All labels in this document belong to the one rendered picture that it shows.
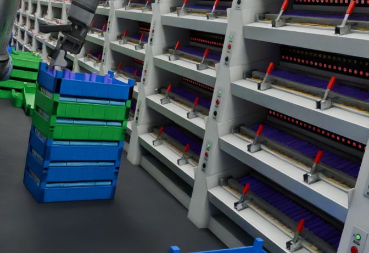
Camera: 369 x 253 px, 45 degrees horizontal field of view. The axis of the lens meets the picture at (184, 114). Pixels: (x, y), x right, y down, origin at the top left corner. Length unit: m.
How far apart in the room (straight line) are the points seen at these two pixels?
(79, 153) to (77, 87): 0.25
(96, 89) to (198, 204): 0.57
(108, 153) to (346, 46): 0.96
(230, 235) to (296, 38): 0.70
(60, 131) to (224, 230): 0.67
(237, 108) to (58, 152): 0.65
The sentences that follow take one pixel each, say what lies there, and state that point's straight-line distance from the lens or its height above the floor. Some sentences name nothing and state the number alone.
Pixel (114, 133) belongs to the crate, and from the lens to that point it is 1.71.
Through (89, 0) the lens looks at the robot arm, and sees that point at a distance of 1.67.
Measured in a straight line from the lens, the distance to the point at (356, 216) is 1.14.
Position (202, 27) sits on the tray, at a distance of 1.81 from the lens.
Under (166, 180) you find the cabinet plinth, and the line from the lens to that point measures 2.02.
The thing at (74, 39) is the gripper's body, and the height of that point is 0.59.
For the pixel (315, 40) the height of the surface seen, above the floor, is 0.73.
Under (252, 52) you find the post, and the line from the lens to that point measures 1.59.
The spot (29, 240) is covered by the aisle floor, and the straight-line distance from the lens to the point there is 1.45.
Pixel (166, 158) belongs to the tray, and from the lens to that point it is 1.94.
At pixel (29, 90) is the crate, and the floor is 0.11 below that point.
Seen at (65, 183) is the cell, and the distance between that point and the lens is 1.71.
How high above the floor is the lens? 0.67
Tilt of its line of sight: 10 degrees down
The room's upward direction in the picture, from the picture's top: 11 degrees clockwise
